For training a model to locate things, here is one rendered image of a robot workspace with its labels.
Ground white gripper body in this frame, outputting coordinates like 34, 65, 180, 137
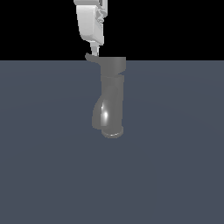
75, 3, 105, 46

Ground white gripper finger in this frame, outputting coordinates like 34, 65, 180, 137
88, 41, 101, 57

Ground grey faucet lever handle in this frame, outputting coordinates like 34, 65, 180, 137
84, 52, 127, 77

